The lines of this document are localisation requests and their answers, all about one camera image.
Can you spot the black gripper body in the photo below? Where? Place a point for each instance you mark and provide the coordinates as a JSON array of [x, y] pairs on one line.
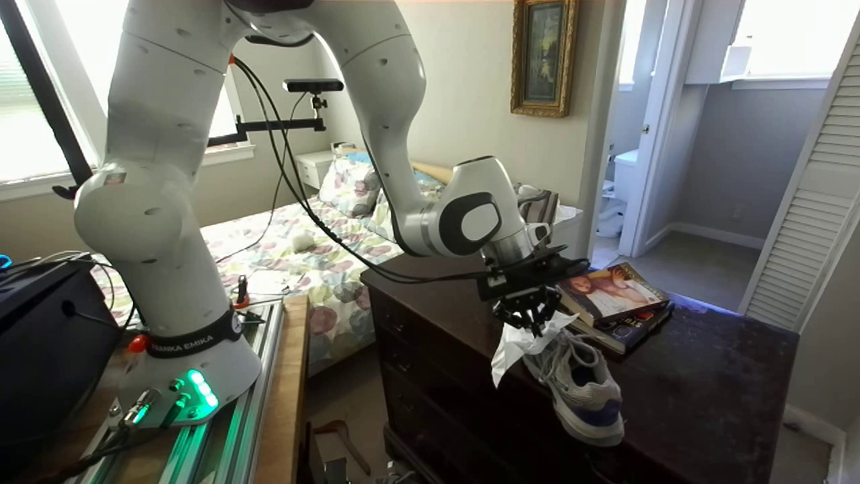
[[528, 281]]

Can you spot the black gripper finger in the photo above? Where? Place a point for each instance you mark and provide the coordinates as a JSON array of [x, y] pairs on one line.
[[510, 316], [547, 311]]

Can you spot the white paper napkin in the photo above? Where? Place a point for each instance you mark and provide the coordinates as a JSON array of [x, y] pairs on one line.
[[519, 342]]

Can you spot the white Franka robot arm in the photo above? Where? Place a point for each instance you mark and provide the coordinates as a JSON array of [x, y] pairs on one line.
[[138, 213]]

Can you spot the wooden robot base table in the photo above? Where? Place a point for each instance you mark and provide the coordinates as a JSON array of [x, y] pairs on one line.
[[250, 443]]

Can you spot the dark wooden dresser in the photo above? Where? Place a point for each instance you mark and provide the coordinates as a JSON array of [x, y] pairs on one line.
[[700, 402]]

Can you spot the floral bed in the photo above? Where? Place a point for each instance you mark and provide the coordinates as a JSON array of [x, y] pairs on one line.
[[285, 250]]

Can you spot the gold framed picture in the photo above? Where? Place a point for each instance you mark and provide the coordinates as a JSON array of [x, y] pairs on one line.
[[544, 45]]

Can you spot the white louvered door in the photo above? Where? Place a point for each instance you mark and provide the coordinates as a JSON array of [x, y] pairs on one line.
[[818, 206]]

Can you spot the black case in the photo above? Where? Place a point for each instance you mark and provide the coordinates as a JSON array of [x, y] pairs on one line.
[[54, 342]]

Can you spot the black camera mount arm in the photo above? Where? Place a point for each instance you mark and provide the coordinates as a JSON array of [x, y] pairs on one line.
[[313, 86]]

